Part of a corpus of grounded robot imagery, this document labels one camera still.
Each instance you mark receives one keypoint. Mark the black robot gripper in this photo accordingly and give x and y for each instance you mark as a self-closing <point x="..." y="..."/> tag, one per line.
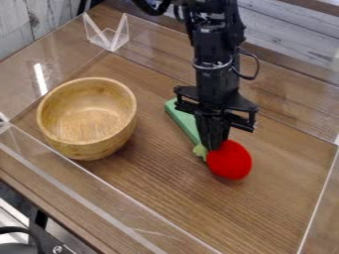
<point x="216" y="104"/>

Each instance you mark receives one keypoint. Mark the red plush strawberry toy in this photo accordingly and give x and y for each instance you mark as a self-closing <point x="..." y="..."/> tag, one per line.
<point x="228" y="162"/>

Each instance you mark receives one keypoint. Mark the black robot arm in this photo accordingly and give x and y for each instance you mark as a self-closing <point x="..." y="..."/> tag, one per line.
<point x="216" y="33"/>

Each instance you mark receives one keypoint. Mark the green rectangular block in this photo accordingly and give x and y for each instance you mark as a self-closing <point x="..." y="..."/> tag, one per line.
<point x="184" y="120"/>

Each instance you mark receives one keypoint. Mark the wooden bowl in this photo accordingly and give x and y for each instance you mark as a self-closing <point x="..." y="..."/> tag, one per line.
<point x="87" y="117"/>

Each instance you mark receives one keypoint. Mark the black table leg clamp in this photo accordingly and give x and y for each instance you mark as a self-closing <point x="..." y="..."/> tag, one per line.
<point x="51" y="244"/>

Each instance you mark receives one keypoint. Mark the clear acrylic tray wall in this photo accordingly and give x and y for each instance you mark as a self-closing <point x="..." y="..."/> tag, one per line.
<point x="149" y="199"/>

